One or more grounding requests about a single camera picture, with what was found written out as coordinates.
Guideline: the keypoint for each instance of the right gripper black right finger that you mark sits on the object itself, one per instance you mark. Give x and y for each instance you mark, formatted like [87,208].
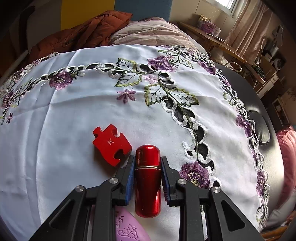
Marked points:
[166,179]

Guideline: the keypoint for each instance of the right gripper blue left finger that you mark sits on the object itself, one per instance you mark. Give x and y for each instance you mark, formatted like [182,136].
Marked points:
[129,170]

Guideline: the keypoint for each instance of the red metallic capsule case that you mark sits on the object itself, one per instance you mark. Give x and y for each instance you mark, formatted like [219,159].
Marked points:
[148,181]

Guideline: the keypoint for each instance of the red puzzle piece letter K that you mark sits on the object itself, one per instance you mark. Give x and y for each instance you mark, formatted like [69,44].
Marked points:
[109,142]

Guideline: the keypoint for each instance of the purple oval patterned case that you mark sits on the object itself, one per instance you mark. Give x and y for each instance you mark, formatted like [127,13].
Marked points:
[127,227]

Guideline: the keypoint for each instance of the floral embroidered white tablecloth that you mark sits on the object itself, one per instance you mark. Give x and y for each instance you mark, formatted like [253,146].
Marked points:
[168,96]

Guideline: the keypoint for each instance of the pink red cushion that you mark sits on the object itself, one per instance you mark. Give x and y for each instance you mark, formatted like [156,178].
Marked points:
[286,140]

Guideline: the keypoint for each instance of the pinkish grey blanket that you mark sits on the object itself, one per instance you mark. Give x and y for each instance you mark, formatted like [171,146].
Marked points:
[154,32]

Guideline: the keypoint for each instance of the rust brown quilted jacket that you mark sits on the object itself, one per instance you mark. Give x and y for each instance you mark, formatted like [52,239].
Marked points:
[95,32]

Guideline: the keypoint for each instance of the wooden side shelf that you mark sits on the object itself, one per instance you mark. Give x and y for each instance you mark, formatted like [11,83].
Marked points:
[209,42]

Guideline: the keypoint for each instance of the purple gift box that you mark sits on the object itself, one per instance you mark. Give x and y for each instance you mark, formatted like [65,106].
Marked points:
[208,26]

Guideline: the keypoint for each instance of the beige curtain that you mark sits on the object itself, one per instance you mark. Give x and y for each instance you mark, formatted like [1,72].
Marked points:
[249,30]

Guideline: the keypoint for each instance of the grey yellow blue sofa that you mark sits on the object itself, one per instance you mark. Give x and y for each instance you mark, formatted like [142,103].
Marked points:
[50,17]

